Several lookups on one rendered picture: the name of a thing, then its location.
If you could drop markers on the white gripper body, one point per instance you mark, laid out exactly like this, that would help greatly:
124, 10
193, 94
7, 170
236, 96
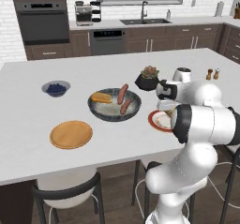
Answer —
165, 104

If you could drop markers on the white soap dispenser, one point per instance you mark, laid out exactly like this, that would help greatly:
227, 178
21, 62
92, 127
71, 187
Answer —
168, 14

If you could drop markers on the round wooden plate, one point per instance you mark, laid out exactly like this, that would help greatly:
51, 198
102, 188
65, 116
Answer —
71, 134

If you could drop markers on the red rimmed white plate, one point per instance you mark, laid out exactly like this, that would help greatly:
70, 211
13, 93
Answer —
157, 121

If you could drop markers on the steel wall oven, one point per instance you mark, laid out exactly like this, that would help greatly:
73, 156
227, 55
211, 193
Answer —
43, 23

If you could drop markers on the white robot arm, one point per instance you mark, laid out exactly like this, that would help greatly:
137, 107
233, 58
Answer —
200, 131

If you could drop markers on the dark steel sink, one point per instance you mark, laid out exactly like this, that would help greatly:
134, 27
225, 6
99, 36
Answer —
145, 21

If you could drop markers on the long red sausage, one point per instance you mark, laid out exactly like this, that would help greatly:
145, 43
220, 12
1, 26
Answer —
122, 93

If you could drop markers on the yellow bun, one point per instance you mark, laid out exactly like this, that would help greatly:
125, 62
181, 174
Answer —
101, 97

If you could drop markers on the small blue bowl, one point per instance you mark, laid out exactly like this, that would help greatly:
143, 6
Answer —
47, 86

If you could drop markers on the brown base cupboards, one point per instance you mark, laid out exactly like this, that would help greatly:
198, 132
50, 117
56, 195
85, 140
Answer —
175, 40

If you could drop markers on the white wall socket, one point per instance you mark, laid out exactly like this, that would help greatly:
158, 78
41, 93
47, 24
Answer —
193, 2

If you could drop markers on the brown pepper shaker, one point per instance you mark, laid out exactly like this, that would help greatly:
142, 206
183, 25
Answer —
209, 74

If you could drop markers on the steel dishwasher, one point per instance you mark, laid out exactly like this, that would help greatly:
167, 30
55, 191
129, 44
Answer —
107, 41

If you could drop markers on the dark blueberries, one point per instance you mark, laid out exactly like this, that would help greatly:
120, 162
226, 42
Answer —
56, 88

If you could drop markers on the short red sausage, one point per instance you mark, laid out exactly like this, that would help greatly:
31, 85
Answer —
125, 106

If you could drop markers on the white topped salt shaker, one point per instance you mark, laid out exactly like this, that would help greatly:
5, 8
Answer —
216, 74

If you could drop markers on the wooden knife block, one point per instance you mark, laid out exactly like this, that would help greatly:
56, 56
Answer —
237, 11

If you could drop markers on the dark tap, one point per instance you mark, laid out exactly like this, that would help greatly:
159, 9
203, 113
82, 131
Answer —
143, 9

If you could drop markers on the silver coffee machine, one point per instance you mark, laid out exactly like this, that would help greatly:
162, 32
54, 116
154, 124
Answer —
84, 13

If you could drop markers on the succulent in black pot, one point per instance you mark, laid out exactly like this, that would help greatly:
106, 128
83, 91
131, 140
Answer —
146, 80

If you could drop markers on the white paper towel roll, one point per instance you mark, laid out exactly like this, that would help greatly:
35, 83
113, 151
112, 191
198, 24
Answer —
219, 9

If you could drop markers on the large grey speckled bowl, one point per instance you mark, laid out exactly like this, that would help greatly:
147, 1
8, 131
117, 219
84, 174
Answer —
109, 112

